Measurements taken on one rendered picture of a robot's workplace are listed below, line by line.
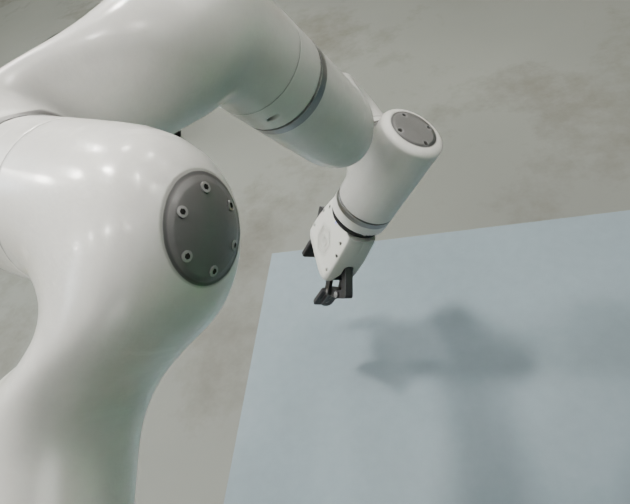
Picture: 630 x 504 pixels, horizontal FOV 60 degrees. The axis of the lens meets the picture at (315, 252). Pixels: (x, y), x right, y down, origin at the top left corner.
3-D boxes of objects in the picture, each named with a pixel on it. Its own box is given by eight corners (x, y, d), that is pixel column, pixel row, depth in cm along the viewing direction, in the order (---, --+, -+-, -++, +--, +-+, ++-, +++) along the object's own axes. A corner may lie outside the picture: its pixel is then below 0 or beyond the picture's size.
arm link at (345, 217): (332, 172, 75) (324, 187, 78) (347, 222, 71) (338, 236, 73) (384, 178, 79) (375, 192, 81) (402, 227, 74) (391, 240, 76)
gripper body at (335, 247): (328, 180, 77) (301, 229, 85) (345, 238, 72) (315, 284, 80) (374, 186, 80) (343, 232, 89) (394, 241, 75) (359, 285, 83)
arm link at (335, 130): (191, 34, 53) (332, 140, 79) (260, 151, 47) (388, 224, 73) (257, -35, 51) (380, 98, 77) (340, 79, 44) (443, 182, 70)
